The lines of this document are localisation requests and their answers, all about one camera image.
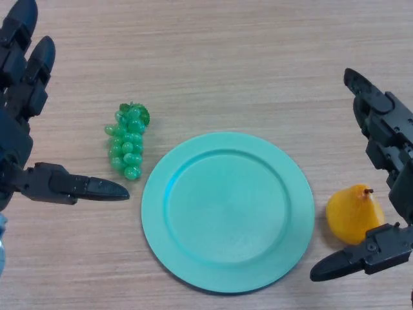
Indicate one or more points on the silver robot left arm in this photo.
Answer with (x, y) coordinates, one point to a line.
(2, 245)

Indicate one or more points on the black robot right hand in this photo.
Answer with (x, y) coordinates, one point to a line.
(387, 129)

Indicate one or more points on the yellow pear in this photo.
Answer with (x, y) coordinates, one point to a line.
(351, 216)

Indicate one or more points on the green grape bunch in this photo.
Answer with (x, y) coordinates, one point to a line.
(127, 145)

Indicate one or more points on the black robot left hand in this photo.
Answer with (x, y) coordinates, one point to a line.
(16, 135)

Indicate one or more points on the green round plate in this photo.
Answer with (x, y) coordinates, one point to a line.
(227, 213)

